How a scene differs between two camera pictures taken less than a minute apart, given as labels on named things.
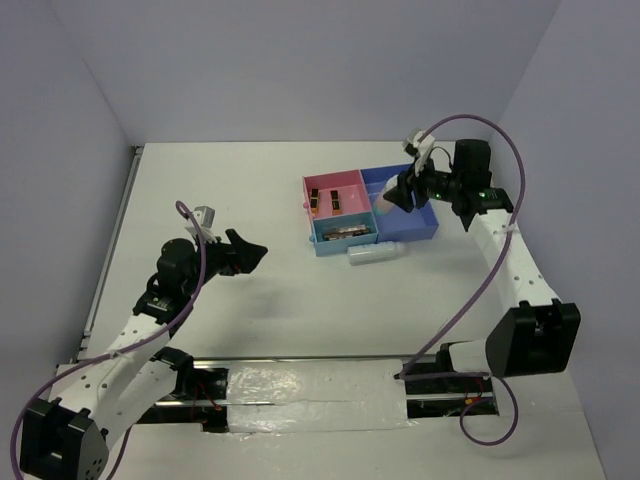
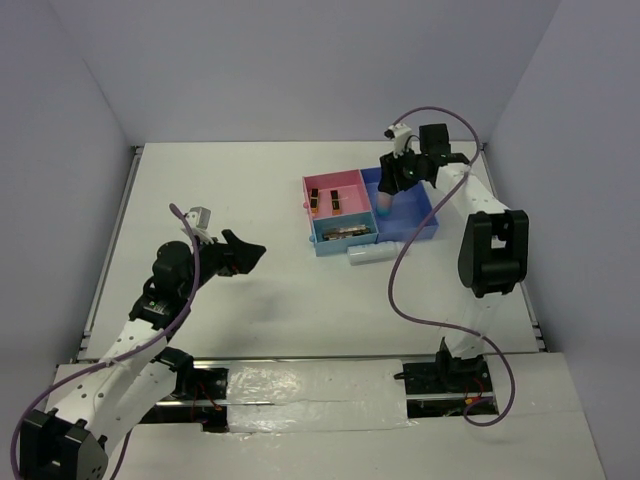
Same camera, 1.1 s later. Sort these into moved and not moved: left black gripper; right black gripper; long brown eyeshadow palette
Moved: right black gripper
Not moved: left black gripper; long brown eyeshadow palette
